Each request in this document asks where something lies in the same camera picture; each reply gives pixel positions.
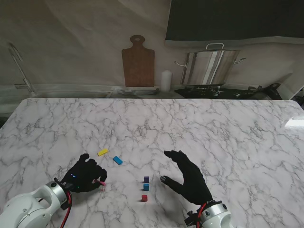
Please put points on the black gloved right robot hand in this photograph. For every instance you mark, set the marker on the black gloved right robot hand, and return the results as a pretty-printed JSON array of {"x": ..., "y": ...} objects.
[{"x": 192, "y": 180}]

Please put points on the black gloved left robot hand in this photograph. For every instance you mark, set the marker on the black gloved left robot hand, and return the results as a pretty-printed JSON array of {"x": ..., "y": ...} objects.
[{"x": 83, "y": 177}]

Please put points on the pink domino block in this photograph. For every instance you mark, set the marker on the pink domino block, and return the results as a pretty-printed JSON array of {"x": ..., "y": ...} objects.
[{"x": 101, "y": 183}]

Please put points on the purple domino block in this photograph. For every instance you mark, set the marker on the purple domino block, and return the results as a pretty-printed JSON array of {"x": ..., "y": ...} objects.
[{"x": 146, "y": 179}]

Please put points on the blue domino block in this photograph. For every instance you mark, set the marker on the blue domino block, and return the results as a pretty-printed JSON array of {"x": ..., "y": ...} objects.
[
  {"x": 117, "y": 160},
  {"x": 146, "y": 187}
]

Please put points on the red domino block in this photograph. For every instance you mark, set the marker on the red domino block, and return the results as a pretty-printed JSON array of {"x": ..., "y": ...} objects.
[{"x": 144, "y": 198}]

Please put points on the yellow domino block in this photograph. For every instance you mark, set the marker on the yellow domino block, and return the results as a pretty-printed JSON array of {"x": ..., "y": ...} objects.
[{"x": 102, "y": 152}]

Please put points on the steel kitchen sink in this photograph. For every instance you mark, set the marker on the steel kitchen sink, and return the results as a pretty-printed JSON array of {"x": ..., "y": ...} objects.
[{"x": 71, "y": 95}]

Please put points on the black gas stove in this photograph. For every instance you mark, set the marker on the black gas stove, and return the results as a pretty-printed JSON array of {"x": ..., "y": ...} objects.
[{"x": 204, "y": 91}]

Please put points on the white cylinder candle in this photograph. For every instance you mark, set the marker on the white cylinder candle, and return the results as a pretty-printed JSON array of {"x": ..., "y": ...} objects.
[{"x": 166, "y": 80}]

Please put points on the stack of white plates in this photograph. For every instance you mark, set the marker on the stack of white plates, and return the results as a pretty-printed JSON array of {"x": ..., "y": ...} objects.
[{"x": 140, "y": 90}]

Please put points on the black frying pan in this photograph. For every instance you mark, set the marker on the black frying pan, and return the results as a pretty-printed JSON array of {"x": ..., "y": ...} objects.
[{"x": 266, "y": 92}]

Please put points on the large steel stock pot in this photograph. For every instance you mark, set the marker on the large steel stock pot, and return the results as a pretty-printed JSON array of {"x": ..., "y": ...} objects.
[{"x": 211, "y": 66}]

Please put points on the brown wooden cutting board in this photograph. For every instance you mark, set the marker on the brown wooden cutting board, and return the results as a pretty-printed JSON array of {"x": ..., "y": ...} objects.
[{"x": 138, "y": 66}]

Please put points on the chrome kitchen faucet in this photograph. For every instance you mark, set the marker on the chrome kitchen faucet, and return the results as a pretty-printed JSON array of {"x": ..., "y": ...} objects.
[{"x": 21, "y": 69}]

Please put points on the dark range hood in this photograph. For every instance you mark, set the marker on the dark range hood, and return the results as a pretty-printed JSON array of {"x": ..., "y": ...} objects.
[{"x": 237, "y": 19}]

